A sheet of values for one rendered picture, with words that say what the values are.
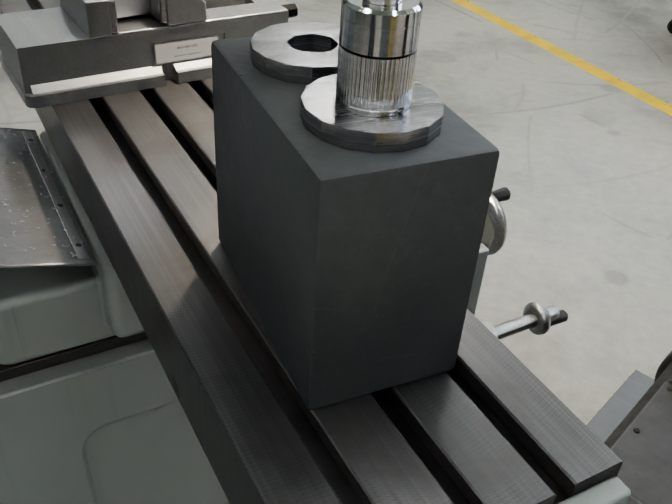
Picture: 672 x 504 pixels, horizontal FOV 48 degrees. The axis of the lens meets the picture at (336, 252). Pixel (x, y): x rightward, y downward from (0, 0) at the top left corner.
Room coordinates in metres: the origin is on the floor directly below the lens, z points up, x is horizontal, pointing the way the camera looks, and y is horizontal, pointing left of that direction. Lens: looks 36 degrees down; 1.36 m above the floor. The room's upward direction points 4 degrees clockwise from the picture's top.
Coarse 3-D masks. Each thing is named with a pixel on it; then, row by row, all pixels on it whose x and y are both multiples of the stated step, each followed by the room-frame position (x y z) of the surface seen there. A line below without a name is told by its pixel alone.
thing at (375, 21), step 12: (348, 0) 0.43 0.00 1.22; (360, 0) 0.43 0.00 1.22; (408, 0) 0.44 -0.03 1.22; (348, 12) 0.42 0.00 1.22; (360, 12) 0.42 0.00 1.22; (372, 12) 0.41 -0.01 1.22; (384, 12) 0.41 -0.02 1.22; (396, 12) 0.41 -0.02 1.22; (408, 12) 0.42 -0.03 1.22; (420, 12) 0.43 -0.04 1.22; (360, 24) 0.41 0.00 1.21; (372, 24) 0.41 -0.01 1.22; (384, 24) 0.41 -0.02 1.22; (396, 24) 0.41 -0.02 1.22; (408, 24) 0.42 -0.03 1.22
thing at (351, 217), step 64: (256, 64) 0.50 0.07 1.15; (320, 64) 0.49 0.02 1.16; (256, 128) 0.45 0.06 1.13; (320, 128) 0.40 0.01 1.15; (384, 128) 0.40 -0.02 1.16; (448, 128) 0.43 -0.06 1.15; (256, 192) 0.45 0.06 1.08; (320, 192) 0.36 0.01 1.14; (384, 192) 0.37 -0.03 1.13; (448, 192) 0.39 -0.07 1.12; (256, 256) 0.45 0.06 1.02; (320, 256) 0.36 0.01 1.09; (384, 256) 0.38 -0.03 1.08; (448, 256) 0.40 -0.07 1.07; (320, 320) 0.36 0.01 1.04; (384, 320) 0.38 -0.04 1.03; (448, 320) 0.40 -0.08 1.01; (320, 384) 0.36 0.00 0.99; (384, 384) 0.38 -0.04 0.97
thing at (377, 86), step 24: (360, 48) 0.41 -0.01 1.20; (384, 48) 0.41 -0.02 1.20; (408, 48) 0.42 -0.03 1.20; (360, 72) 0.41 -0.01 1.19; (384, 72) 0.41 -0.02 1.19; (408, 72) 0.42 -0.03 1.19; (336, 96) 0.43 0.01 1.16; (360, 96) 0.41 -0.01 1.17; (384, 96) 0.41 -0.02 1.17; (408, 96) 0.42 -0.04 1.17
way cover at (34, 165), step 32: (0, 128) 0.85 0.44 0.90; (0, 160) 0.77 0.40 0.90; (32, 160) 0.79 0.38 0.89; (0, 192) 0.69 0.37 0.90; (32, 192) 0.71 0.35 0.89; (64, 192) 0.73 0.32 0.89; (0, 224) 0.63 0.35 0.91; (32, 224) 0.64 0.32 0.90; (64, 224) 0.66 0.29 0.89; (0, 256) 0.57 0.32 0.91; (32, 256) 0.58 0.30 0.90; (64, 256) 0.60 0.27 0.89
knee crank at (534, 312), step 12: (528, 312) 0.98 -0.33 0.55; (540, 312) 0.96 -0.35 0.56; (552, 312) 0.98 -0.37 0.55; (564, 312) 1.01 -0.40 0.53; (504, 324) 0.94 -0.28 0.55; (516, 324) 0.95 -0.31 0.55; (528, 324) 0.95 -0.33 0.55; (540, 324) 0.96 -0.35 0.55; (552, 324) 0.99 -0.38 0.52; (504, 336) 0.93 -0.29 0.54
